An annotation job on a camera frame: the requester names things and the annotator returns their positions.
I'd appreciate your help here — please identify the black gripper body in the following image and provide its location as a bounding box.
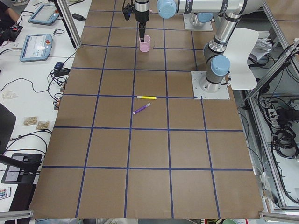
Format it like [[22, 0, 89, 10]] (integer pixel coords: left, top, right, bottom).
[[134, 0, 150, 23]]

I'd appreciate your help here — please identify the purple pen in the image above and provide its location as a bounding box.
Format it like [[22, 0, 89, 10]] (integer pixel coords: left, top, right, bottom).
[[133, 103, 151, 115]]

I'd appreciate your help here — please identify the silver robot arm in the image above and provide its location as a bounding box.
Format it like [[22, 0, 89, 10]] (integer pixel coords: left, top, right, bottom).
[[131, 0, 247, 42], [200, 0, 264, 93]]

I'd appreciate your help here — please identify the pink mesh cup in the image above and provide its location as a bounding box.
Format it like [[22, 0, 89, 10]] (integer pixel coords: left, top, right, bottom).
[[139, 35, 151, 52]]

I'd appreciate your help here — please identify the black power adapter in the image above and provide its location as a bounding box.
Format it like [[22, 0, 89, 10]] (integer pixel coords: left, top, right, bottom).
[[72, 13, 86, 21]]

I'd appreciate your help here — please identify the yellow pen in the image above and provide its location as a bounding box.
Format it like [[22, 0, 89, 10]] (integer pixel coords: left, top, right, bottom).
[[137, 96, 157, 100]]

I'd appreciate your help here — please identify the blue teach pendant far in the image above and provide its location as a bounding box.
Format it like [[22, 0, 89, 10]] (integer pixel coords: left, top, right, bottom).
[[28, 4, 59, 26]]

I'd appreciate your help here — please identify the blue teach pendant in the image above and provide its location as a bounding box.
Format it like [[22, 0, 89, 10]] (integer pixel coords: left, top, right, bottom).
[[28, 4, 59, 26], [20, 34, 53, 62]]

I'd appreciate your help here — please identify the white plastic chair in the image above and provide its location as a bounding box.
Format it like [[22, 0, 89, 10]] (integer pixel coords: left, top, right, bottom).
[[224, 28, 259, 90]]

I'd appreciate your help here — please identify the blue teach pendant near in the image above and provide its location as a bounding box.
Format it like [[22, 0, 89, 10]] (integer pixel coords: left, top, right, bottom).
[[20, 34, 53, 62]]

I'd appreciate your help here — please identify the person in black shirt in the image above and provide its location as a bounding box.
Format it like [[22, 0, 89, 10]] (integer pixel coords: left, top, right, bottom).
[[0, 1, 20, 30]]

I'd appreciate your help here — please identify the bag of small parts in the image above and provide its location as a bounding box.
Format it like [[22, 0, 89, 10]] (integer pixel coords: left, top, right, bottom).
[[23, 116, 38, 126]]

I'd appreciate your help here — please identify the small remote control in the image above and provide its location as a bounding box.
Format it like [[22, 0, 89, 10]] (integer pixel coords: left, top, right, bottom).
[[0, 187, 11, 200]]

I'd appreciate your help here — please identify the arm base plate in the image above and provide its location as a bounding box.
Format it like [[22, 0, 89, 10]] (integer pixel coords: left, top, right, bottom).
[[183, 13, 213, 32], [191, 71, 230, 100]]

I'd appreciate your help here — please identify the aluminium frame post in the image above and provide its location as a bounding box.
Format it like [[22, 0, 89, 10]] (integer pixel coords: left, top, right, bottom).
[[53, 0, 82, 49]]

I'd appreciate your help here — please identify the black camera stand base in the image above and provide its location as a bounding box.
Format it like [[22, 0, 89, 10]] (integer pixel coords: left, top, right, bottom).
[[0, 153, 42, 184]]

